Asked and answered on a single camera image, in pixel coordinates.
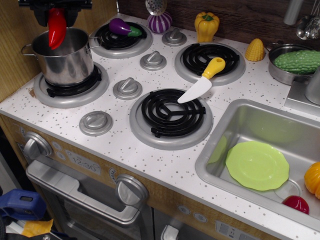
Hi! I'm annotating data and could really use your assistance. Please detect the red toy chili pepper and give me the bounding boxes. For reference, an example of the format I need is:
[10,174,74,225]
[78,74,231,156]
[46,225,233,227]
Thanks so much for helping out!
[47,8,67,50]

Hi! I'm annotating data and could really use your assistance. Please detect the light green plastic plate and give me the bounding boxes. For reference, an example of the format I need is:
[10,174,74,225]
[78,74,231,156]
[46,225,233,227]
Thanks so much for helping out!
[225,141,290,191]

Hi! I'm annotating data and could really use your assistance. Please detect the purple toy eggplant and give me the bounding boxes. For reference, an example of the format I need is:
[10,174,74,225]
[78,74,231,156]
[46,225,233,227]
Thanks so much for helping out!
[108,18,143,37]

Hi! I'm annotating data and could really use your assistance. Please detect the red toy tomato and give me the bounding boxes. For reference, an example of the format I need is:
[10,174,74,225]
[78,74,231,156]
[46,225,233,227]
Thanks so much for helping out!
[282,195,310,215]

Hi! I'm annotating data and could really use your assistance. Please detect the grey stove knob back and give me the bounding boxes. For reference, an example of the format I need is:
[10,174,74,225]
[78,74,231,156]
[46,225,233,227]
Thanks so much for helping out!
[162,28,187,47]

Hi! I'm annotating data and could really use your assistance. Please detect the grey stove knob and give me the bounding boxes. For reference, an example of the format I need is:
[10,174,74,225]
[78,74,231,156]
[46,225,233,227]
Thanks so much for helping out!
[113,77,143,100]
[79,111,113,137]
[162,28,187,47]
[139,51,167,71]

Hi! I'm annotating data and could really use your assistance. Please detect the hanging metal utensils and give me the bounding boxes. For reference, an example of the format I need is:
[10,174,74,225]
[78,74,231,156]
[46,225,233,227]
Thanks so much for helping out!
[296,0,320,40]

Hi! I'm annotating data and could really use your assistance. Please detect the green toy bitter gourd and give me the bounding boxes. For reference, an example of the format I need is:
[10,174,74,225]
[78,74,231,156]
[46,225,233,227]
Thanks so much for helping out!
[273,50,320,75]

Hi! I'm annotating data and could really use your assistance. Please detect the yellow cloth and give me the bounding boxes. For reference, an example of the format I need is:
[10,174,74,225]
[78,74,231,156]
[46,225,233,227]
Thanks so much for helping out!
[21,219,54,238]

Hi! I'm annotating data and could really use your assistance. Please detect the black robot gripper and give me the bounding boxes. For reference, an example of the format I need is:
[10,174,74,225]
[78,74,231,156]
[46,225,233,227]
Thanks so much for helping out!
[18,0,92,27]

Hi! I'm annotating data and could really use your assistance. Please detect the front left stove burner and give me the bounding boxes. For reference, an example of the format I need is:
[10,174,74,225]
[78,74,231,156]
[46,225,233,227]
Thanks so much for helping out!
[33,62,109,109]

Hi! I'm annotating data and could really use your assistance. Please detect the small steel pan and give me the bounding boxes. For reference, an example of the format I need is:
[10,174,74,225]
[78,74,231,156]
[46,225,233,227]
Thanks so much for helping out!
[266,41,314,86]

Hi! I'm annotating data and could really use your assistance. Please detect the stainless steel sink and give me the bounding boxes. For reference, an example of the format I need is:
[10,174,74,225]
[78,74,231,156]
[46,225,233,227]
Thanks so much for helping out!
[195,99,320,231]

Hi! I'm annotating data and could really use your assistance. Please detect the blue clamp tool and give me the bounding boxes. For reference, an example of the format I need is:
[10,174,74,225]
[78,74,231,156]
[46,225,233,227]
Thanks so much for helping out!
[0,188,47,221]

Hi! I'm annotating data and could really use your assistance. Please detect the grey stove knob middle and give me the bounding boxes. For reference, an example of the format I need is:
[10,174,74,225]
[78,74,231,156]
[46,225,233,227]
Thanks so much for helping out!
[113,77,143,100]

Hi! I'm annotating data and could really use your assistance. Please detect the grey oven door handle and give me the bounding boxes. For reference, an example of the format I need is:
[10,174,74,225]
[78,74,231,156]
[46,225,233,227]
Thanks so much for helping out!
[25,159,141,228]

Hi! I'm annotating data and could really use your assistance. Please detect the grey oven dial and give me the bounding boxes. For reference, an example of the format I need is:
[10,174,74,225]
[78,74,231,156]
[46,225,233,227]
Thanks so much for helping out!
[23,131,53,160]
[115,174,149,207]

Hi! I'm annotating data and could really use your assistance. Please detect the toy knife yellow handle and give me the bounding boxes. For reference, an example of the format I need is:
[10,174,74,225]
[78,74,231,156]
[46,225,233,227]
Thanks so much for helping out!
[177,57,226,104]

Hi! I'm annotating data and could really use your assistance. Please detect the purple white striped holder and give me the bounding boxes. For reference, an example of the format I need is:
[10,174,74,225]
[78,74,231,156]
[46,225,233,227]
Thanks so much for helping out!
[147,12,173,34]

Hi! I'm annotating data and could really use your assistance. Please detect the grey oven dial right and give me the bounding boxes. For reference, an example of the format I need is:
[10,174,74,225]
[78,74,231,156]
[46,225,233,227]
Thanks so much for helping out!
[115,174,149,207]

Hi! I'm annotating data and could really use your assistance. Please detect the orange toy pumpkin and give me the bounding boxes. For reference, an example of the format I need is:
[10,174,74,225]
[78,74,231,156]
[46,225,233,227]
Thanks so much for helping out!
[304,162,320,199]

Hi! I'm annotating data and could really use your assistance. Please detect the back left stove burner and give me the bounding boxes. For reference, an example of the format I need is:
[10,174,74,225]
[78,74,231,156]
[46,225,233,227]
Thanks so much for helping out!
[89,21,153,59]

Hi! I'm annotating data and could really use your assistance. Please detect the yellow toy bell pepper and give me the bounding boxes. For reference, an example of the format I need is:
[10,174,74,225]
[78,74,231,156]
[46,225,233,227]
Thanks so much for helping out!
[194,12,220,43]

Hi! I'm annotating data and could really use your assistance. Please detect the yellow toy corn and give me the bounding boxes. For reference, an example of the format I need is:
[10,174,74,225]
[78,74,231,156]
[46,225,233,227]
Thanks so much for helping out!
[245,38,265,62]

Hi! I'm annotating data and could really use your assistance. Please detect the grey oven dial left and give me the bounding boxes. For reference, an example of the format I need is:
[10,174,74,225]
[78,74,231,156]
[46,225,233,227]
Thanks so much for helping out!
[23,131,53,160]

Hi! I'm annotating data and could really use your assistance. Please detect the back right stove burner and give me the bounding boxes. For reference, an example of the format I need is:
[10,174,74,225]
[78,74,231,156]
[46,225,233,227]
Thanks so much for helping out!
[174,42,246,87]

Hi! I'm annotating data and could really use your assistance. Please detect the stainless steel pot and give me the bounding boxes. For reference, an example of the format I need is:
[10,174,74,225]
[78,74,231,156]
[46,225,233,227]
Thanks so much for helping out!
[21,27,102,87]

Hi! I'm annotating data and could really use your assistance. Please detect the stove burner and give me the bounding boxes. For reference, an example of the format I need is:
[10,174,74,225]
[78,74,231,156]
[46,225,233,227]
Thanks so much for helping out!
[33,62,109,109]
[174,42,246,87]
[129,88,214,151]
[89,21,153,59]

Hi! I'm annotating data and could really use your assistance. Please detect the grey stove knob upper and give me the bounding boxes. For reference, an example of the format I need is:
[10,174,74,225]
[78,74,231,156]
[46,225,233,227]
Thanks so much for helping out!
[139,51,167,71]

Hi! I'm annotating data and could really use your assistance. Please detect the metal slotted spoon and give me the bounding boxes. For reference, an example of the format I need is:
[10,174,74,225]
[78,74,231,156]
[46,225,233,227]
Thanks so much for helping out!
[145,0,168,16]

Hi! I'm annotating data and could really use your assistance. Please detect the grey stove knob front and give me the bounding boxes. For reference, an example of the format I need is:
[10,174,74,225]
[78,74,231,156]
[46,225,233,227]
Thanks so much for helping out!
[79,111,113,137]

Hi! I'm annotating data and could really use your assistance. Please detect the front right stove burner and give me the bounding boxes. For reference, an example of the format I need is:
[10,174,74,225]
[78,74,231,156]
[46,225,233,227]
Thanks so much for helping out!
[129,88,214,151]

